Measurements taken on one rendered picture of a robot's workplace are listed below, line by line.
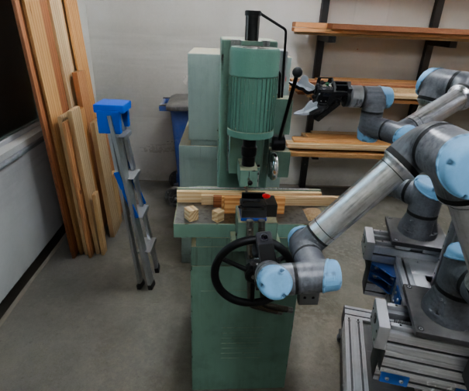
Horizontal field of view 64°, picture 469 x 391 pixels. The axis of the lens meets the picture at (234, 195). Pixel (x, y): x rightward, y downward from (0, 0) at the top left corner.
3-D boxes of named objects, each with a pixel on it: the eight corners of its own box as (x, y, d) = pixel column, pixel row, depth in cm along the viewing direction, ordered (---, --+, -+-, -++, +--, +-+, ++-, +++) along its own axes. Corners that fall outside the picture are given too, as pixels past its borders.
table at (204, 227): (170, 251, 132) (170, 237, 129) (177, 211, 159) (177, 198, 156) (339, 251, 136) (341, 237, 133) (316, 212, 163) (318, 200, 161)
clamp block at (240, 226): (236, 244, 132) (236, 222, 128) (233, 226, 144) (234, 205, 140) (277, 244, 133) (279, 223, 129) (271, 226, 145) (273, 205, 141)
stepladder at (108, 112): (130, 291, 240) (88, 105, 190) (139, 267, 263) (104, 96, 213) (155, 290, 239) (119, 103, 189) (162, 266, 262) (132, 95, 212)
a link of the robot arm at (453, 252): (465, 273, 114) (480, 235, 108) (495, 303, 102) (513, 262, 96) (427, 273, 113) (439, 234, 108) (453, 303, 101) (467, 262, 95)
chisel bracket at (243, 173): (239, 190, 146) (239, 170, 142) (236, 177, 159) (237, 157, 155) (257, 191, 147) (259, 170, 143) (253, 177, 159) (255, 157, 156)
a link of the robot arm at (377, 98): (392, 113, 130) (398, 88, 126) (361, 112, 129) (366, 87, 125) (383, 108, 137) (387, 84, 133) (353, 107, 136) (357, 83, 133)
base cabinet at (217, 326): (190, 391, 176) (188, 267, 146) (194, 306, 228) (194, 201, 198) (284, 389, 179) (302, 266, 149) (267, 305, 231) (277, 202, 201)
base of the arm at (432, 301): (467, 300, 118) (477, 275, 113) (484, 336, 104) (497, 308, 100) (416, 292, 121) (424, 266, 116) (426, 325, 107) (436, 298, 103)
